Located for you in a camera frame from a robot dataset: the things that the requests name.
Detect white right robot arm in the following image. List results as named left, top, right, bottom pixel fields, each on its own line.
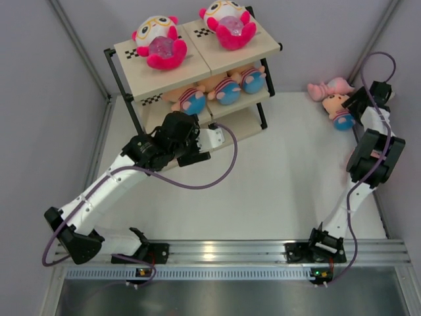
left=307, top=82, right=406, bottom=263

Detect aluminium frame post right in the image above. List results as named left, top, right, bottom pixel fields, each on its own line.
left=347, top=0, right=403, bottom=84

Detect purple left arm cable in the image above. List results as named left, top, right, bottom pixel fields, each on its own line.
left=41, top=123, right=238, bottom=290

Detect aluminium frame post left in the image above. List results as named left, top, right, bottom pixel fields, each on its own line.
left=46, top=0, right=111, bottom=100

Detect white slotted cable duct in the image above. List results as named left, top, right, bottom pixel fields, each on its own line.
left=65, top=265, right=333, bottom=280

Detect peach doll blue pants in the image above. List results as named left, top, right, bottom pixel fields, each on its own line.
left=198, top=74, right=241, bottom=105
left=162, top=85, right=206, bottom=115
left=322, top=94, right=355, bottom=131

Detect white panda toy on shelf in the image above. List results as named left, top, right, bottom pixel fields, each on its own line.
left=199, top=1, right=257, bottom=51

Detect beige three-tier shelf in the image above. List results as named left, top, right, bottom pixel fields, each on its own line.
left=105, top=1, right=282, bottom=140

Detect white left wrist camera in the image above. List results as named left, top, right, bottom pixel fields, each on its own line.
left=196, top=127, right=225, bottom=152

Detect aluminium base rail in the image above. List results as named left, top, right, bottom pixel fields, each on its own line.
left=52, top=238, right=410, bottom=266

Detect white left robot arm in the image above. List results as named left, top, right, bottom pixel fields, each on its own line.
left=44, top=111, right=224, bottom=265

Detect aluminium frame post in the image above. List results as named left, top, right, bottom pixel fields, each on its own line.
left=347, top=0, right=403, bottom=84
left=46, top=0, right=111, bottom=100

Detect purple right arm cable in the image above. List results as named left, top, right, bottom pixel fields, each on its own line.
left=314, top=51, right=397, bottom=287

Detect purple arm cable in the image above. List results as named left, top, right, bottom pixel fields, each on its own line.
left=314, top=51, right=397, bottom=287
left=41, top=123, right=238, bottom=290

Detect pink plush far corner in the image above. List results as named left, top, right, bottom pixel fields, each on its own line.
left=307, top=77, right=355, bottom=102

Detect white pink panda plush glasses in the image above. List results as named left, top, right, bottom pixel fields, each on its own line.
left=132, top=15, right=187, bottom=70

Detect peach doll on middle shelf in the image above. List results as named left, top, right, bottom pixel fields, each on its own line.
left=228, top=63, right=266, bottom=94

